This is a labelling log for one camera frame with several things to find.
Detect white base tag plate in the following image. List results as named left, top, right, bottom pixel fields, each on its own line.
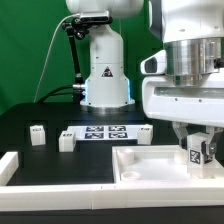
left=67, top=125, right=141, bottom=141

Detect grey camera on mount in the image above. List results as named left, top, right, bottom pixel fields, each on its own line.
left=80, top=11, right=110, bottom=23

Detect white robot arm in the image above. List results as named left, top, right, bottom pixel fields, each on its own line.
left=65, top=0, right=224, bottom=164

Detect white camera cable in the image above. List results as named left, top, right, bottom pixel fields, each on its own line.
left=33, top=13, right=81, bottom=103

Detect white U-shaped fence wall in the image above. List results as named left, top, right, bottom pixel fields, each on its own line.
left=0, top=152, right=224, bottom=211

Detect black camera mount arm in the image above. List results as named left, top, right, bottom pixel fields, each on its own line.
left=62, top=17, right=113, bottom=103

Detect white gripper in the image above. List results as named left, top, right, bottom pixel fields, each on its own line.
left=140, top=50, right=224, bottom=164

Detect black cables at base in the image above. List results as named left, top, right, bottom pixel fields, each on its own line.
left=37, top=84, right=84, bottom=103

